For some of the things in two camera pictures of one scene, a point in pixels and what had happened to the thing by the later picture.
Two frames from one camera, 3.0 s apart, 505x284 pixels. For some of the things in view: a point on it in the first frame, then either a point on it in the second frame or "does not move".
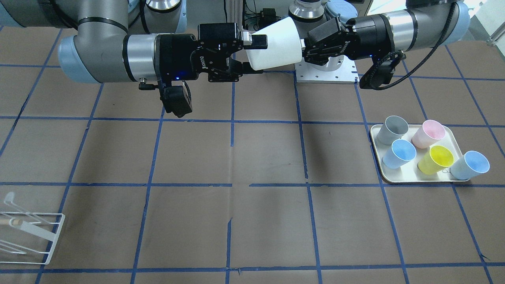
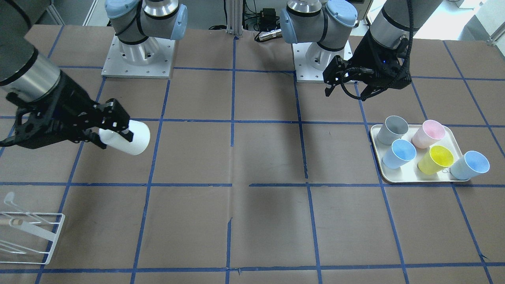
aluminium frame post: [234, 12] does not move
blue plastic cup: [401, 152] does not move
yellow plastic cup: [438, 159] does not move
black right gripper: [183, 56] -> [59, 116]
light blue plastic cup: [470, 165] does not move
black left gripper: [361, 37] -> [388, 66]
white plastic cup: [284, 46] -> [141, 140]
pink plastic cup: [428, 134] does not move
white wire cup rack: [27, 238] does not move
